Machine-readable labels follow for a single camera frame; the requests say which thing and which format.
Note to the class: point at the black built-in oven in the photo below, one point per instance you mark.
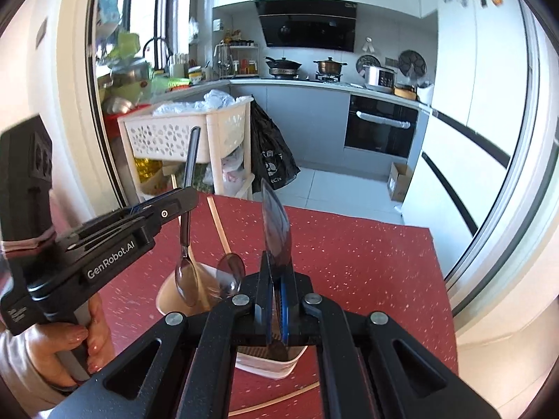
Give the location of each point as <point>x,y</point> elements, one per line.
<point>380,131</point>

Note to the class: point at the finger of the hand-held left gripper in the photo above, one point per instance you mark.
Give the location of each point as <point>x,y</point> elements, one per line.
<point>174,194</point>
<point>164,214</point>

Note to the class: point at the white flower-pattern trolley rack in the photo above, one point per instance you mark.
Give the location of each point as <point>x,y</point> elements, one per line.
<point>174,135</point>

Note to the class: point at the steel basin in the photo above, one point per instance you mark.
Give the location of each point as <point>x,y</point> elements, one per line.
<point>118,104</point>

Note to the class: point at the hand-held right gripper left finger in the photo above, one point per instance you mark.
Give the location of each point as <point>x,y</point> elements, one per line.
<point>264,301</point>

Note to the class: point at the black range hood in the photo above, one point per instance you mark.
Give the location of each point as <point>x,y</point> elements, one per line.
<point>305,26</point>

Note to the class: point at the person's left hand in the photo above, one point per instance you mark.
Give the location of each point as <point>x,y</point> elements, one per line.
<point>48,353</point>

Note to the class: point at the yellow oil bottle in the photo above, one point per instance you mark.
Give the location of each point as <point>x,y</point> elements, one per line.
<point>148,170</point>

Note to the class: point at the white plastic utensil holder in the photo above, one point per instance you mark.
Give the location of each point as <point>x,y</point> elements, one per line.
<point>262,364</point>

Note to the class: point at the wooden steamer basket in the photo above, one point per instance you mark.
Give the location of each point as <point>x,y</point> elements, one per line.
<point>405,91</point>

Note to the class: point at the black wok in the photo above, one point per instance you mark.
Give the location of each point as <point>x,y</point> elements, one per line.
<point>283,66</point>

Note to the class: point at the white refrigerator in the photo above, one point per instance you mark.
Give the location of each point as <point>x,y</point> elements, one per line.
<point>471,96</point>

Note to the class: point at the grey kitchen counter cabinets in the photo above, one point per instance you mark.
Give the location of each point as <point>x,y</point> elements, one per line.
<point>305,118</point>

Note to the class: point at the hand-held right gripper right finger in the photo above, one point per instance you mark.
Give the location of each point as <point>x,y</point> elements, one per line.
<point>284,310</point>

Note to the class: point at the round patterned trivet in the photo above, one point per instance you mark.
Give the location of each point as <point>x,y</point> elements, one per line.
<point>367,61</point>

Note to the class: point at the cardboard box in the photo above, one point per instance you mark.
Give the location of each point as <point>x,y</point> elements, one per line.
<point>399,183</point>

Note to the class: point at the clear plastic bags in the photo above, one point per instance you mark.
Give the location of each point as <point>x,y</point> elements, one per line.
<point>209,102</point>

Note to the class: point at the white spice rack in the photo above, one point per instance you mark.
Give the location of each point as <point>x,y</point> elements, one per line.
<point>238,59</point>

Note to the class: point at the steel cooking pot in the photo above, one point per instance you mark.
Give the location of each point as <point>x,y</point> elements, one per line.
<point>329,66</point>

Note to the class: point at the black plastic bag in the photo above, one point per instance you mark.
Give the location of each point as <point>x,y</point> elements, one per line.
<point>270,152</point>

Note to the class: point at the white countertop appliance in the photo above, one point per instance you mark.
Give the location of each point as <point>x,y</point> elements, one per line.
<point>426,94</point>

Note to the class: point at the white wall hook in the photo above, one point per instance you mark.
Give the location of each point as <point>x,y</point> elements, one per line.
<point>368,46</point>

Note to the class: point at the black kitchen faucet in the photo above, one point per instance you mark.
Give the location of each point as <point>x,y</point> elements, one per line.
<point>163,46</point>

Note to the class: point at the round black perforated rack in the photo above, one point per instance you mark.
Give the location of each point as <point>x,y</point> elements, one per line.
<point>411,63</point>

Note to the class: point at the grey wall plate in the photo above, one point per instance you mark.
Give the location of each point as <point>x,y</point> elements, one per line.
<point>41,32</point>

